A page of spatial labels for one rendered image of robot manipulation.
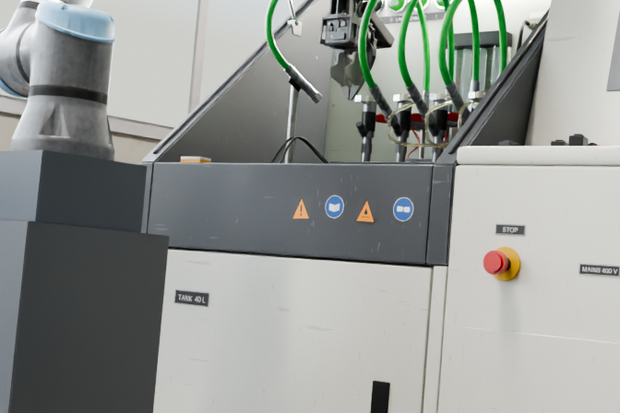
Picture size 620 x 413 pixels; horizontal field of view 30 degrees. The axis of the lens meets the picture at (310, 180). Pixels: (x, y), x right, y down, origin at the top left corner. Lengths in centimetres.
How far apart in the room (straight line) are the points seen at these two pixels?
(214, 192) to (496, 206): 58
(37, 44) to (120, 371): 49
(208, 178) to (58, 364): 63
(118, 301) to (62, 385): 14
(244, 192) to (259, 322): 23
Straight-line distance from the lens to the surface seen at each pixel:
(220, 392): 209
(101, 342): 166
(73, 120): 169
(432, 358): 183
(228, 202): 209
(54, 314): 161
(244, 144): 243
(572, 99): 203
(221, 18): 422
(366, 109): 224
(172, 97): 405
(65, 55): 171
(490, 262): 174
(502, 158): 179
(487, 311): 178
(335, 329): 193
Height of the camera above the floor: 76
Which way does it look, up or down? 5 degrees up
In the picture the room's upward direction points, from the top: 5 degrees clockwise
